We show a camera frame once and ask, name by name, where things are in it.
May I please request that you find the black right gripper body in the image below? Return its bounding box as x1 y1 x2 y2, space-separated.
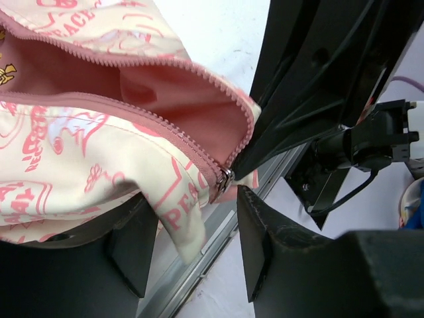
258 0 424 160

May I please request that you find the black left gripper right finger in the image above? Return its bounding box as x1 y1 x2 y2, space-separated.
237 186 423 317

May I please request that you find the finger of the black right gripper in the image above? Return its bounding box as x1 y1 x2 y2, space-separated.
250 1 331 106
231 129 338 181

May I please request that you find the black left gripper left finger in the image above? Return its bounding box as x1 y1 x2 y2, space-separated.
1 193 158 317

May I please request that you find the pink and cream printed jacket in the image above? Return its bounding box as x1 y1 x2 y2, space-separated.
1 1 260 262

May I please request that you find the silver zipper slider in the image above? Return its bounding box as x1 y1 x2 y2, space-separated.
214 166 235 201

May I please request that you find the aluminium table edge rail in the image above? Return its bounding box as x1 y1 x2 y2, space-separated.
135 145 305 318

